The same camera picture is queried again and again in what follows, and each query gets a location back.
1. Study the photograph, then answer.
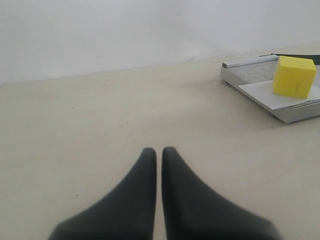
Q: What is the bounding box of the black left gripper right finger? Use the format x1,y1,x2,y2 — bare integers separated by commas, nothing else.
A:
161,146,283,240

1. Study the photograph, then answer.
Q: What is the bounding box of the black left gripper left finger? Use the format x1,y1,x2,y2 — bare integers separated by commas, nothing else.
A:
49,147,157,240

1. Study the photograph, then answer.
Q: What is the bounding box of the white paper sheet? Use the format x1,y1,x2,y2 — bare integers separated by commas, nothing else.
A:
239,65,320,110

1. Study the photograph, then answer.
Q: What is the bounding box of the yellow foam cube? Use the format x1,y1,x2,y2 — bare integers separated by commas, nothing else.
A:
273,55,317,100

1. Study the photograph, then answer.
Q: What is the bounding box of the grey paper cutter base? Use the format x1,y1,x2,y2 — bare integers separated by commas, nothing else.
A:
220,57,320,124

